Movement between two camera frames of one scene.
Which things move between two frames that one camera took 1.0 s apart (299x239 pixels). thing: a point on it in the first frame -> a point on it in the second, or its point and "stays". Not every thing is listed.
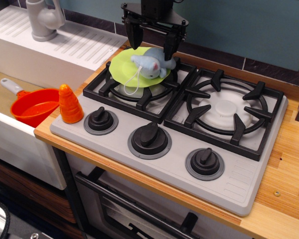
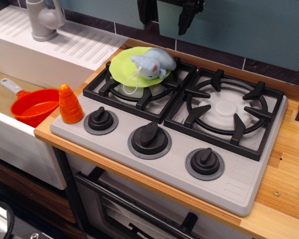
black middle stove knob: (149, 142) stays
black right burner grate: (232, 113) stays
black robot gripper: (162, 12) -> (191, 8)
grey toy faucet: (45, 18) stays
